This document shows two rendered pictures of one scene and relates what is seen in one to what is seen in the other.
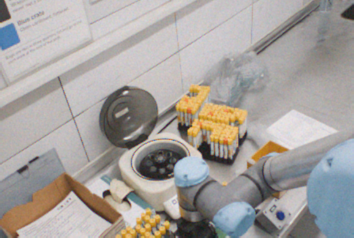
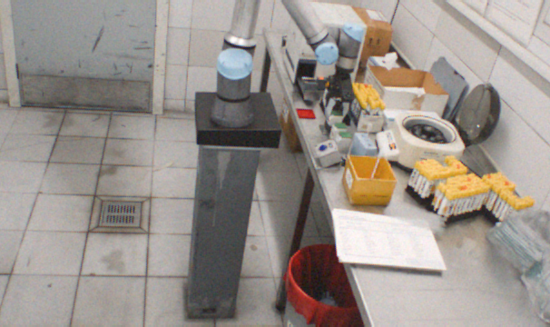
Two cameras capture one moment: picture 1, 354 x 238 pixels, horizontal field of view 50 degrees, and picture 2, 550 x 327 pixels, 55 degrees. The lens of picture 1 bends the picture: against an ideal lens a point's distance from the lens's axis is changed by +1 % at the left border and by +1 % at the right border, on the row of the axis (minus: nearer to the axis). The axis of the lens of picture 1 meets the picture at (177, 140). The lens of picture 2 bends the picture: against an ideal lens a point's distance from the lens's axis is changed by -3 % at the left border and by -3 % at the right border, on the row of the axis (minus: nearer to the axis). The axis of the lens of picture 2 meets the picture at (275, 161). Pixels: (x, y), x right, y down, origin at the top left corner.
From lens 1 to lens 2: 2.17 m
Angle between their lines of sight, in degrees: 87
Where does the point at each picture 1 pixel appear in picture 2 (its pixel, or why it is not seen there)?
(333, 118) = (403, 289)
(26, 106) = (482, 42)
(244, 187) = not seen: hidden behind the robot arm
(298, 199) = (330, 186)
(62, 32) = (518, 18)
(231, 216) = not seen: hidden behind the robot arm
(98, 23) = (537, 40)
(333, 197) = not seen: outside the picture
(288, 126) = (419, 243)
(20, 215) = (429, 84)
